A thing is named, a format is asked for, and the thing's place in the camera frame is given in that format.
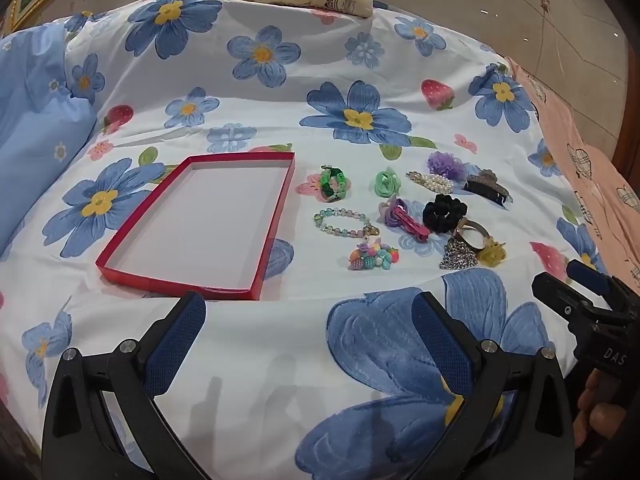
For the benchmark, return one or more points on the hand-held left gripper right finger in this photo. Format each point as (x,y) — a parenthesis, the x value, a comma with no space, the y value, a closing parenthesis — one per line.
(445,347)

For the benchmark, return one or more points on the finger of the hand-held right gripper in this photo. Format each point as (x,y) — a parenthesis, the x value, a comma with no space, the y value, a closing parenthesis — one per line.
(562,302)
(590,275)

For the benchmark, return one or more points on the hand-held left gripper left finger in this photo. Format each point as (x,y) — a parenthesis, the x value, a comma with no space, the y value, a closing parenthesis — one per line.
(175,345)

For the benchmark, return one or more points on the yellow flower hair clip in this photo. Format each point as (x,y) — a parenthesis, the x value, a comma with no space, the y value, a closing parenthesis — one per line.
(490,255)

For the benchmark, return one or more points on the brown bangle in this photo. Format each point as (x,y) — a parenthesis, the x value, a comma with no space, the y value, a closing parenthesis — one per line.
(470,225)

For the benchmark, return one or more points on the pink hair clip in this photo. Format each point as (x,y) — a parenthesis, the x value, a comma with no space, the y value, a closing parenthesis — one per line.
(412,225)

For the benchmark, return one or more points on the red shallow box tray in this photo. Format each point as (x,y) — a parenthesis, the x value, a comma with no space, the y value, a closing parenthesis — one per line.
(200,220)

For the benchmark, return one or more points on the black scrunchie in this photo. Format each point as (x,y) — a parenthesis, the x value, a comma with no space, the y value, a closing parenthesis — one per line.
(431,215)

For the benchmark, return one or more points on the person's right hand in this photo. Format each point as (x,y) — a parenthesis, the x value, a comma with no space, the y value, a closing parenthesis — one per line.
(592,405)

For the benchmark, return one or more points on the blue floral bedsheet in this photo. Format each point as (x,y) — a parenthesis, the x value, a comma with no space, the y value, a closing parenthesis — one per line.
(280,340)

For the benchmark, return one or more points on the pink printed blanket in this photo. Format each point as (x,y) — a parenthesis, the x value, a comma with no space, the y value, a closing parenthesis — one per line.
(575,160)

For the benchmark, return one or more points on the dark claw hair clip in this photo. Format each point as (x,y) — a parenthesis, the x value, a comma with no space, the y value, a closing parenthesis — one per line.
(487,190)

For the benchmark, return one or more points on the purple hair claw clip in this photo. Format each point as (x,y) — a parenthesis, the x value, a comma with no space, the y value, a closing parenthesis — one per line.
(387,212)

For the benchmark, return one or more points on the pearl hair clip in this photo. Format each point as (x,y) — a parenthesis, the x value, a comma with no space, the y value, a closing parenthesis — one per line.
(435,183)

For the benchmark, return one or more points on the purple flower scrunchie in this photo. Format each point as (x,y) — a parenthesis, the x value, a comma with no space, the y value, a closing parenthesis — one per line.
(445,165)

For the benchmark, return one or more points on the light blue pillow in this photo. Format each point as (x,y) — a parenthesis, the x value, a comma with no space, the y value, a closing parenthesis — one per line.
(35,125)

